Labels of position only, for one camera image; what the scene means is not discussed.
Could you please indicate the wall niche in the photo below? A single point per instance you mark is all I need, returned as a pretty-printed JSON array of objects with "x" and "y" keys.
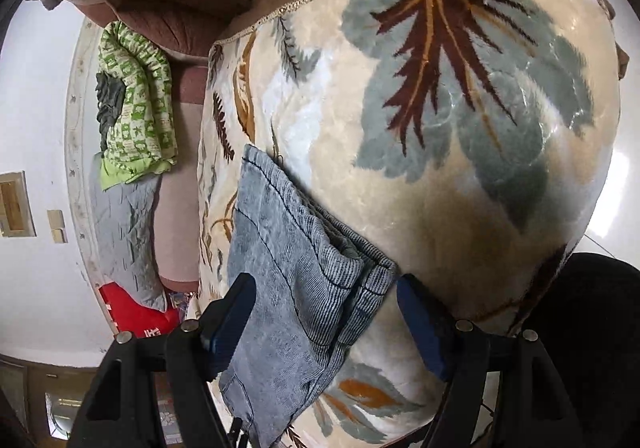
[{"x": 15, "y": 205}]

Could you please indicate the wooden glass-door cabinet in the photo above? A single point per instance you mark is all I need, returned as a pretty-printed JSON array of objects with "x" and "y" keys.
[{"x": 35, "y": 398}]

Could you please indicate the wall switch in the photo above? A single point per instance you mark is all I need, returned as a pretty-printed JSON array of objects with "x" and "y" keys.
[{"x": 56, "y": 225}]

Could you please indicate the leaf print plush blanket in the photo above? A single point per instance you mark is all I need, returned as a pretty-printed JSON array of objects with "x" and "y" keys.
[{"x": 450, "y": 208}]

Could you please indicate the pink sofa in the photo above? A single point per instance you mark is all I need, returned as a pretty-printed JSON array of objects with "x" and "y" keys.
[{"x": 177, "y": 208}]

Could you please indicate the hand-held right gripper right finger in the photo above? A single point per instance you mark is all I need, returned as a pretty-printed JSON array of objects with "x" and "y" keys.
[{"x": 425, "y": 328}]

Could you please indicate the person's black clothing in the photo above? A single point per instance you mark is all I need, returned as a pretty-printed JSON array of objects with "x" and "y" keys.
[{"x": 590, "y": 328}]

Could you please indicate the grey denim pants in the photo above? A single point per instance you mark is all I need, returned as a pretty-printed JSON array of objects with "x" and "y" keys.
[{"x": 290, "y": 278}]

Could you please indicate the grey quilted pillow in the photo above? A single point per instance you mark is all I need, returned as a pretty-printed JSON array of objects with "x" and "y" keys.
[{"x": 125, "y": 238}]

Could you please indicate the red paper bag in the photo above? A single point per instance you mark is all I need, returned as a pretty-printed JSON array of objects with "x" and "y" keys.
[{"x": 135, "y": 315}]

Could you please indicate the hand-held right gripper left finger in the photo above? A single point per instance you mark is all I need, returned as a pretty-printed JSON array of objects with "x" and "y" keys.
[{"x": 227, "y": 328}]

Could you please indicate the colourful printed packet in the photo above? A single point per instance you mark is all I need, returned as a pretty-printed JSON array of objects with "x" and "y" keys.
[{"x": 182, "y": 305}]

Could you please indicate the green patterned quilt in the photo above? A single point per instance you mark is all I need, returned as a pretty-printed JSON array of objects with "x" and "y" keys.
[{"x": 145, "y": 98}]

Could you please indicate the dark grey cloth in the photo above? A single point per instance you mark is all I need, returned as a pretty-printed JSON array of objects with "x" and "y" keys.
[{"x": 110, "y": 103}]

